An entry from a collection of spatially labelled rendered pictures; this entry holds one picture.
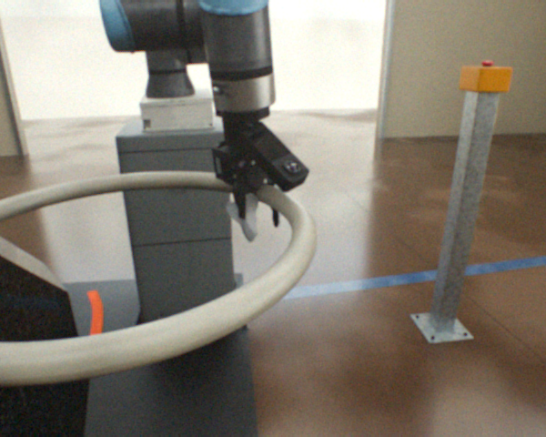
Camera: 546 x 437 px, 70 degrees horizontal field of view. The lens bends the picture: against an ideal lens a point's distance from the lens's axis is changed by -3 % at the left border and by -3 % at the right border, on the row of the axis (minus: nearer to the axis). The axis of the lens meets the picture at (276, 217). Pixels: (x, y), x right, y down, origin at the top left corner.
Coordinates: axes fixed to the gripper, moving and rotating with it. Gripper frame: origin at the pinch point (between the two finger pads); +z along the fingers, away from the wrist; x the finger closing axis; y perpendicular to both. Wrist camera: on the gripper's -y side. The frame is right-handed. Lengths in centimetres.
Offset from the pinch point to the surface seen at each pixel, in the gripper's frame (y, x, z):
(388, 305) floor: 28, -96, 101
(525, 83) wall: 139, -680, 116
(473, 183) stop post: 3, -105, 32
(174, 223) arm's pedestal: 82, -24, 42
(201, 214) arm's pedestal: 77, -34, 40
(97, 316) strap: 114, 7, 88
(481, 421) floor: -30, -59, 92
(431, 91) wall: 227, -539, 113
